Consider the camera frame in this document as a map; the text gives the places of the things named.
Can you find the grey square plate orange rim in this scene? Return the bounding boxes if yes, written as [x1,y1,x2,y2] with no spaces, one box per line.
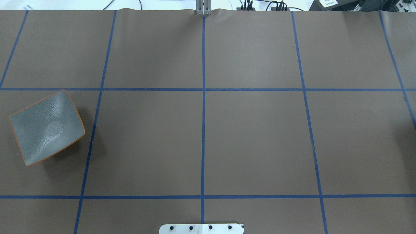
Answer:
[9,89,86,166]

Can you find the aluminium frame post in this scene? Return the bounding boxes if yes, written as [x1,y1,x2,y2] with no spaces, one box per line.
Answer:
[196,0,211,16]

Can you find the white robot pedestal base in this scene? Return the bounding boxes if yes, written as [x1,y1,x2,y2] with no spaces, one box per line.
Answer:
[159,223,245,234]

